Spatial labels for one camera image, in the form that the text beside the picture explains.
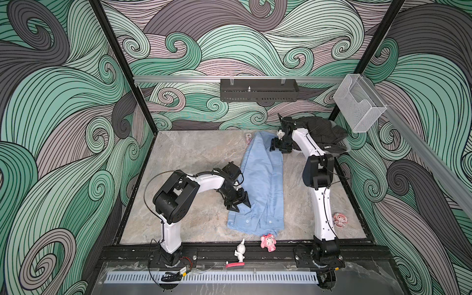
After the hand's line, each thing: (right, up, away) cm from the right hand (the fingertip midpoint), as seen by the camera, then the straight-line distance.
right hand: (277, 149), depth 104 cm
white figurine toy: (-23, -40, -32) cm, 56 cm away
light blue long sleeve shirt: (-10, -16, -10) cm, 21 cm away
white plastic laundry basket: (+39, +4, -1) cm, 40 cm away
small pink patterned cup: (-16, +6, +6) cm, 18 cm away
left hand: (-19, -27, -19) cm, 38 cm away
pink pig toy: (-11, -38, -30) cm, 49 cm away
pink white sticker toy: (+23, -32, -24) cm, 46 cm away
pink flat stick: (-25, -43, -37) cm, 62 cm away
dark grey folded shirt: (+31, +8, +5) cm, 32 cm away
